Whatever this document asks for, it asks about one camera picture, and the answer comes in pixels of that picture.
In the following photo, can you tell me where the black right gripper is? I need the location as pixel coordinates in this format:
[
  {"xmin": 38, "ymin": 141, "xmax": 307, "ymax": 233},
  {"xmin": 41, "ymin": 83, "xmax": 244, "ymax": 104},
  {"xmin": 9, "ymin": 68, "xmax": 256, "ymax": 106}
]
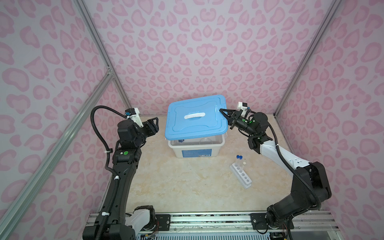
[{"xmin": 220, "ymin": 110, "xmax": 258, "ymax": 137}]

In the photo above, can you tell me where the blue plastic bin lid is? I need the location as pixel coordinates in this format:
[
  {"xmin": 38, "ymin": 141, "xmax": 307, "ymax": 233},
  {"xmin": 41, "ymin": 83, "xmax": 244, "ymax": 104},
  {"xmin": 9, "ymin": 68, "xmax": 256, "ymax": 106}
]
[{"xmin": 165, "ymin": 95, "xmax": 228, "ymax": 141}]

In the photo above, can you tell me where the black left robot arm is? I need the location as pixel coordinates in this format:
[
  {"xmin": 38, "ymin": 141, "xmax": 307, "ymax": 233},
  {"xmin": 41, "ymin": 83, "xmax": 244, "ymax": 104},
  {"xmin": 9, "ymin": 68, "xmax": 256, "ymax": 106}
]
[{"xmin": 82, "ymin": 118, "xmax": 159, "ymax": 240}]

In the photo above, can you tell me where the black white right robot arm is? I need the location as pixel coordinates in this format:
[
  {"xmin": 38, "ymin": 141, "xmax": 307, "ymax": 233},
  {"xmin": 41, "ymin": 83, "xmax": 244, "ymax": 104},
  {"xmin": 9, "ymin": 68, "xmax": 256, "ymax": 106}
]
[{"xmin": 220, "ymin": 109, "xmax": 332, "ymax": 229}]

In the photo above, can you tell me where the white plastic storage bin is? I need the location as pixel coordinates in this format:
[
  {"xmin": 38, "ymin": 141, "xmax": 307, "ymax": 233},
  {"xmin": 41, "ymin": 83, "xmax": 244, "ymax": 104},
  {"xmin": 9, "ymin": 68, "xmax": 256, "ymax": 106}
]
[{"xmin": 168, "ymin": 134, "xmax": 227, "ymax": 158}]

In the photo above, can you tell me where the white test tube rack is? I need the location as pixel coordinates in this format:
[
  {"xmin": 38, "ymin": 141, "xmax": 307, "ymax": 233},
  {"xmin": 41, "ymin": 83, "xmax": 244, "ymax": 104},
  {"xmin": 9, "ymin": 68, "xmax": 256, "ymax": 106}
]
[{"xmin": 230, "ymin": 163, "xmax": 252, "ymax": 189}]

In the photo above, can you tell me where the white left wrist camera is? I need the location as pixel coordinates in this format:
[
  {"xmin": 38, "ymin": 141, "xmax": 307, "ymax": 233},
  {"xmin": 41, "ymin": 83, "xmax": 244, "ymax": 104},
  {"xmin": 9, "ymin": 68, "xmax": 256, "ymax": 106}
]
[{"xmin": 125, "ymin": 108, "xmax": 144, "ymax": 128}]

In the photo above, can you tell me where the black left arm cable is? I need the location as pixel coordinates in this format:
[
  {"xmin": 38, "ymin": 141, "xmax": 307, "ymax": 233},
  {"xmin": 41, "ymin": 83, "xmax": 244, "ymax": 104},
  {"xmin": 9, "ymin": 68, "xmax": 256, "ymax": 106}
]
[{"xmin": 90, "ymin": 105, "xmax": 128, "ymax": 240}]

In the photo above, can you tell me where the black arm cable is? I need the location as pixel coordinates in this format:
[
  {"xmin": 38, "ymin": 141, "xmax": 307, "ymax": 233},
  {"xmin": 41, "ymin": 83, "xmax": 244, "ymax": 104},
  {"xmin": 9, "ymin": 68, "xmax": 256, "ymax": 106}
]
[
  {"xmin": 248, "ymin": 110, "xmax": 322, "ymax": 208},
  {"xmin": 90, "ymin": 105, "xmax": 128, "ymax": 240}
]

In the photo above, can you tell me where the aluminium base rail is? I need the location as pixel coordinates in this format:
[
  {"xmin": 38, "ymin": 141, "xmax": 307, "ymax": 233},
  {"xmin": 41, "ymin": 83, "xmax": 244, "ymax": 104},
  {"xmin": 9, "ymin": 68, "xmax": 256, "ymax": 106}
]
[{"xmin": 82, "ymin": 210, "xmax": 343, "ymax": 240}]

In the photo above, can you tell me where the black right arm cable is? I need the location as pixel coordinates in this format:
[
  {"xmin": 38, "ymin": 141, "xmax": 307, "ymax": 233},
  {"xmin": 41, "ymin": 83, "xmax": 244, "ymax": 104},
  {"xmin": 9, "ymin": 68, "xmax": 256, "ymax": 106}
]
[{"xmin": 248, "ymin": 110, "xmax": 322, "ymax": 208}]

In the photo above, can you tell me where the diagonal aluminium frame bar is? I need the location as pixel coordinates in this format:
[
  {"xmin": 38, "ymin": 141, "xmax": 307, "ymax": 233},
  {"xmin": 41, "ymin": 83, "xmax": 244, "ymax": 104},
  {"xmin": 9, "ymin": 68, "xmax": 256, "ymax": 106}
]
[{"xmin": 1, "ymin": 72, "xmax": 114, "ymax": 240}]

